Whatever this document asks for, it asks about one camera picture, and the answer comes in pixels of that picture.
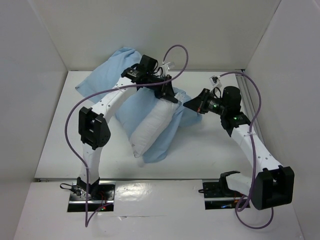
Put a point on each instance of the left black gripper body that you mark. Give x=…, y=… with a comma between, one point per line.
x=160, y=89

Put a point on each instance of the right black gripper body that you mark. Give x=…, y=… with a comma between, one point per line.
x=202, y=100

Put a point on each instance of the white pillow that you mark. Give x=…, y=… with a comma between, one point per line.
x=152, y=137

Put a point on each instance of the light blue pillowcase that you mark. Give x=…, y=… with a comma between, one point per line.
x=136, y=107

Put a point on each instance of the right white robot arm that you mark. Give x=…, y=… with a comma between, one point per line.
x=272, y=184

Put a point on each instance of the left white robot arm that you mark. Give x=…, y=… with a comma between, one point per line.
x=93, y=122

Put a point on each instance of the aluminium rail frame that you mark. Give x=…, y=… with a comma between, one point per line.
x=250, y=105

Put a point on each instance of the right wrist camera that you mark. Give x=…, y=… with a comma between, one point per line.
x=215, y=81

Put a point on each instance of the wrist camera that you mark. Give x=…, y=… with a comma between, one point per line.
x=215, y=81
x=147, y=64

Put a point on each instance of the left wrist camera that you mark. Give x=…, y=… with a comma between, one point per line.
x=147, y=64

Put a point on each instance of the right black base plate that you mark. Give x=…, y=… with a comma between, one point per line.
x=215, y=198

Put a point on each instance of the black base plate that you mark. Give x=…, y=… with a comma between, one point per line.
x=102, y=199
x=215, y=198

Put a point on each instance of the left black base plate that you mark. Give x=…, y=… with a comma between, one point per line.
x=102, y=199

